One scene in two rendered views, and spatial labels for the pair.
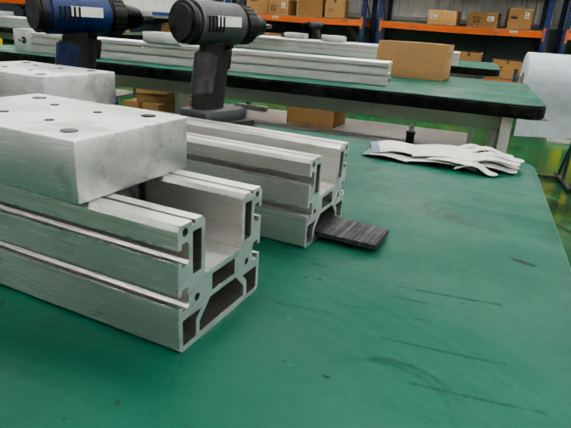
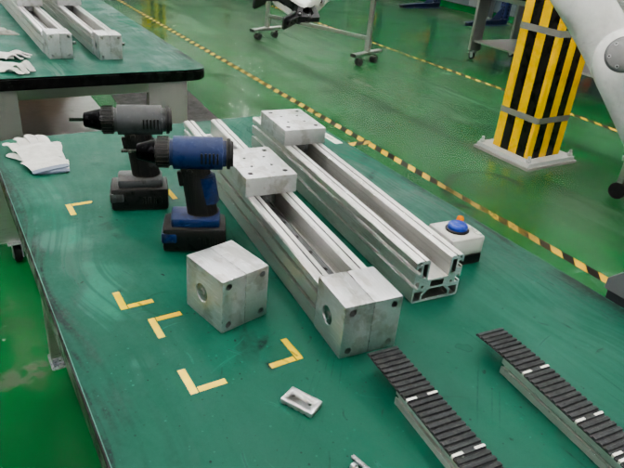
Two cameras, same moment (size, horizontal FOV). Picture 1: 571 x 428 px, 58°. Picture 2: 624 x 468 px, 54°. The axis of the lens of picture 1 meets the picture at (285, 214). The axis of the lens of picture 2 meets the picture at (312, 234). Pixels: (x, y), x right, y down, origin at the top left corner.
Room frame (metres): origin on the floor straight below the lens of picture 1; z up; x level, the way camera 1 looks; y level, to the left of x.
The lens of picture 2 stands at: (1.52, 1.14, 1.38)
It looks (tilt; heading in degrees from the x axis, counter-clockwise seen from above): 28 degrees down; 217
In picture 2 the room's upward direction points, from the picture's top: 5 degrees clockwise
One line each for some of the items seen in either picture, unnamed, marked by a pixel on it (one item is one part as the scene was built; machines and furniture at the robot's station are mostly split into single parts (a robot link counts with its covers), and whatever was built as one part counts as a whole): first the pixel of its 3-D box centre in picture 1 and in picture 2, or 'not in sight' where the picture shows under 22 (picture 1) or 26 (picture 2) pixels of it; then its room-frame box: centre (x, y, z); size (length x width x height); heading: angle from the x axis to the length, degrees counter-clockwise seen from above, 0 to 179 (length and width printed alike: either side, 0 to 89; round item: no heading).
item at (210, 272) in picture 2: not in sight; (232, 282); (0.92, 0.54, 0.83); 0.11 x 0.10 x 0.10; 173
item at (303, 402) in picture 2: not in sight; (301, 401); (1.01, 0.77, 0.78); 0.05 x 0.03 x 0.01; 98
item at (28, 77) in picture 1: (36, 95); (256, 175); (0.65, 0.32, 0.87); 0.16 x 0.11 x 0.07; 65
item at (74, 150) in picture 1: (56, 156); (292, 131); (0.38, 0.18, 0.87); 0.16 x 0.11 x 0.07; 65
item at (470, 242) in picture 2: not in sight; (450, 242); (0.49, 0.71, 0.81); 0.10 x 0.08 x 0.06; 155
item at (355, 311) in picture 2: not in sight; (363, 309); (0.83, 0.73, 0.83); 0.12 x 0.09 x 0.10; 155
